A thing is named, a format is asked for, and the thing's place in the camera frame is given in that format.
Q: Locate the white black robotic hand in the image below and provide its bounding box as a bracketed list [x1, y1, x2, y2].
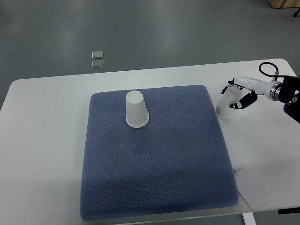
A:
[221, 76, 282, 109]

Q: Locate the white paper cup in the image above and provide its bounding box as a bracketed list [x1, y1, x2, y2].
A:
[215, 87, 242, 120]
[126, 90, 149, 128]

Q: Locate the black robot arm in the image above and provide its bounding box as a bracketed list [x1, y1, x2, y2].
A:
[274, 76, 300, 123]

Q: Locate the black tripod leg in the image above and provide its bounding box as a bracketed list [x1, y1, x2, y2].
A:
[293, 8, 300, 17]

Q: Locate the wooden furniture corner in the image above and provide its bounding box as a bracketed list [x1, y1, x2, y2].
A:
[268, 0, 300, 9]

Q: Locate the white paper tag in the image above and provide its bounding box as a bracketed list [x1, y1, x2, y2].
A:
[234, 169, 268, 210]

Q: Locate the blue textured cushion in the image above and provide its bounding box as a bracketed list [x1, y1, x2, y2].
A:
[80, 85, 239, 221]

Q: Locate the black table control panel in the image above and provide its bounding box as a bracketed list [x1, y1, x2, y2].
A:
[278, 207, 300, 215]

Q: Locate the white table leg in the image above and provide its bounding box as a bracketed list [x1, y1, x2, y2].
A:
[242, 212, 256, 225]

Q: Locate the white paper cup on cushion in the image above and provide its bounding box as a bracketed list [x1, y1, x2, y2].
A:
[126, 90, 149, 128]

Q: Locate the upper metal floor plate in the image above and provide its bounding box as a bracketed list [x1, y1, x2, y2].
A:
[91, 50, 104, 59]

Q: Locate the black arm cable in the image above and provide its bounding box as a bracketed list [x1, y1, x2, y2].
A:
[258, 61, 281, 79]

